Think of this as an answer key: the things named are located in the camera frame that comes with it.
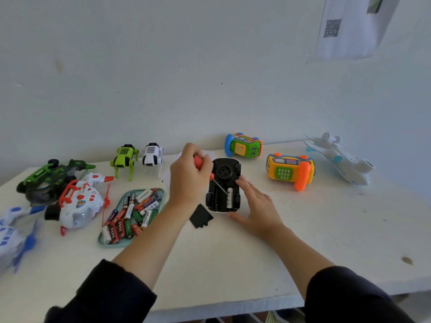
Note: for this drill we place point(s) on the white blue toy plane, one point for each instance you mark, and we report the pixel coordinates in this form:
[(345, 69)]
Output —
[(11, 238)]

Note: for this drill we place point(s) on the white toy jet airplane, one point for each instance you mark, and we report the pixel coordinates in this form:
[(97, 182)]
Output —
[(343, 161)]

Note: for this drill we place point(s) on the green robot dog toy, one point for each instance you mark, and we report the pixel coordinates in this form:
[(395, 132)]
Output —
[(124, 157)]

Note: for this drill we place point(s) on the orange yellow toy phone car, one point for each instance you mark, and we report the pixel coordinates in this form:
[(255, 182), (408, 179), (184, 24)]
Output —
[(289, 169)]

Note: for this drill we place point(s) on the pile of batteries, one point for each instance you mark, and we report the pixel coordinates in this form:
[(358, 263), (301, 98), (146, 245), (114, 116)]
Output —
[(131, 215)]

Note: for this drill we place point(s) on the person's left hand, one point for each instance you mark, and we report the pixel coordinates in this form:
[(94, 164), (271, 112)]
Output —
[(185, 184)]

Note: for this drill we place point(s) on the black toy car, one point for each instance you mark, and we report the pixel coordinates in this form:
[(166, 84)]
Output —
[(223, 171)]

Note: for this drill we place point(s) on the person's left fingers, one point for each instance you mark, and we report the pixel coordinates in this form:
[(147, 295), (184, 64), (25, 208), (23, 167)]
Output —
[(206, 167)]

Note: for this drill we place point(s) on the white red toy plane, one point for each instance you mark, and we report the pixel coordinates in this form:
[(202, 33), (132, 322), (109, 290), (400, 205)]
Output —
[(79, 205)]

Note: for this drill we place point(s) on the green toy phone car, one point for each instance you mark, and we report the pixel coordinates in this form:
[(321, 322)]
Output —
[(244, 146)]

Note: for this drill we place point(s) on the green black toy vehicle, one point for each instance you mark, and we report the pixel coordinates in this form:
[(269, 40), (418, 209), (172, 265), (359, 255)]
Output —
[(47, 183)]

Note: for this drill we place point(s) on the black battery cover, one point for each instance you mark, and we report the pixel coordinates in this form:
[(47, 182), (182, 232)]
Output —
[(201, 216)]

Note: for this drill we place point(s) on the person's right hand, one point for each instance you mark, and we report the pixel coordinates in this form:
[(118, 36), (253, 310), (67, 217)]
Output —
[(262, 215)]

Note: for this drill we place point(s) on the white robot dog toy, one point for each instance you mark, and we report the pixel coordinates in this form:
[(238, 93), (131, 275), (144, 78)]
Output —
[(152, 155)]

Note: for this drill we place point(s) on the white paper sheet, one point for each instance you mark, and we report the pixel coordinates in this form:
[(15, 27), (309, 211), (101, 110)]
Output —
[(350, 30)]

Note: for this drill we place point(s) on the person's right forearm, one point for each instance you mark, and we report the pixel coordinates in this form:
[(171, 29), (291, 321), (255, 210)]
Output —
[(313, 265)]

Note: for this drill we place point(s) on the person's right thumb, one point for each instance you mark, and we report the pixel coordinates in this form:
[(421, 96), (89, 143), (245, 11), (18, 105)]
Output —
[(237, 217)]

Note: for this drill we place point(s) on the teal tray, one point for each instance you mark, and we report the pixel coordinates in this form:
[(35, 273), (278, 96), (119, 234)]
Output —
[(104, 241)]

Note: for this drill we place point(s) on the person's left forearm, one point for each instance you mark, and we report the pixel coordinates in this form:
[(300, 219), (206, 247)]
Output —
[(148, 245)]

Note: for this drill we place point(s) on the white battery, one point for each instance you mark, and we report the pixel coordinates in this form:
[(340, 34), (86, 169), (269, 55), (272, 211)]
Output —
[(230, 198)]

